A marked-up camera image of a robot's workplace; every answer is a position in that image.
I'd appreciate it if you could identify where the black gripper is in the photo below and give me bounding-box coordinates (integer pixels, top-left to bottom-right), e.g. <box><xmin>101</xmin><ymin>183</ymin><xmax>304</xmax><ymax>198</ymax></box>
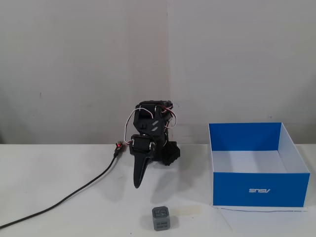
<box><xmin>128</xmin><ymin>134</ymin><xmax>157</xmax><ymax>190</ymax></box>

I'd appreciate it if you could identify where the gray cube block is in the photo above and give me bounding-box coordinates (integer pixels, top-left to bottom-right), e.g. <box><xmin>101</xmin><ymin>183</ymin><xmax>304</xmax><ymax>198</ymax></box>
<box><xmin>151</xmin><ymin>204</ymin><xmax>171</xmax><ymax>232</ymax></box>

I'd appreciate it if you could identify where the blue and white cardboard box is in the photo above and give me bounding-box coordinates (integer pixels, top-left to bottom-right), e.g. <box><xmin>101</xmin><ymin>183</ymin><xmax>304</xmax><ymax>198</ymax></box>
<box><xmin>208</xmin><ymin>122</ymin><xmax>311</xmax><ymax>208</ymax></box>

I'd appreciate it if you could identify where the clear tape strip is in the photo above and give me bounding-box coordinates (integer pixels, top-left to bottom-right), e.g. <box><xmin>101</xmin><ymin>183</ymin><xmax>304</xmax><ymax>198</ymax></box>
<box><xmin>170</xmin><ymin>205</ymin><xmax>202</xmax><ymax>215</ymax></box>

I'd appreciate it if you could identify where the white gripper servo wire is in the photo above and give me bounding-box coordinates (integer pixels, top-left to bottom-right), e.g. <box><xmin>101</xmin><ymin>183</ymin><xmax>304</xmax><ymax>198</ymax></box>
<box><xmin>123</xmin><ymin>105</ymin><xmax>142</xmax><ymax>146</ymax></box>

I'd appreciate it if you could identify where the red white arm servo wire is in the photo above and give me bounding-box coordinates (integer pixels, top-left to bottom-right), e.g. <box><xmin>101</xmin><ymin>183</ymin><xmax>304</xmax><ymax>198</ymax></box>
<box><xmin>159</xmin><ymin>104</ymin><xmax>180</xmax><ymax>130</ymax></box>

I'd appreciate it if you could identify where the black usb cable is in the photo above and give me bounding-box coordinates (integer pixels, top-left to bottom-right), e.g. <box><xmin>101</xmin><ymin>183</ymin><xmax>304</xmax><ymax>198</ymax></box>
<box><xmin>0</xmin><ymin>147</ymin><xmax>122</xmax><ymax>229</ymax></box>

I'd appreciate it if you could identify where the thin dark wire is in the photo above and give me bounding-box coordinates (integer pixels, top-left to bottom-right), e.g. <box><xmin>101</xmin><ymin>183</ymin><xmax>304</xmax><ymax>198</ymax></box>
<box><xmin>212</xmin><ymin>206</ymin><xmax>308</xmax><ymax>213</ymax></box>

